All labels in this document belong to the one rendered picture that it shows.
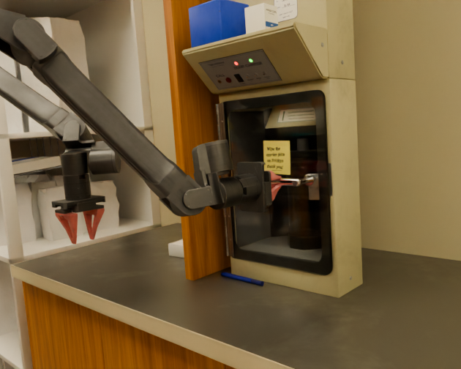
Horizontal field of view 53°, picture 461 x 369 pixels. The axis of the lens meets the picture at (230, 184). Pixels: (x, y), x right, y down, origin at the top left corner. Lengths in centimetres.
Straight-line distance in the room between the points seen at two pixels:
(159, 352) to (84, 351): 36
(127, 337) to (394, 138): 89
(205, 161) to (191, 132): 33
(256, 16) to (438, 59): 55
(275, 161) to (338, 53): 27
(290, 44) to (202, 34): 23
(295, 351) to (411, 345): 19
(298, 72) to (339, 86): 10
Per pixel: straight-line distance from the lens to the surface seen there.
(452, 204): 137
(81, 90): 83
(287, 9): 107
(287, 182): 98
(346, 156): 104
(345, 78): 105
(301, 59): 96
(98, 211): 109
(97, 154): 106
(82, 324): 137
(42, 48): 82
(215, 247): 126
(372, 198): 145
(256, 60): 101
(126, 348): 121
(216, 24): 106
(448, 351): 87
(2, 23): 86
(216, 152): 86
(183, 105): 117
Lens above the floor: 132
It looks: 7 degrees down
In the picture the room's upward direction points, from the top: 4 degrees counter-clockwise
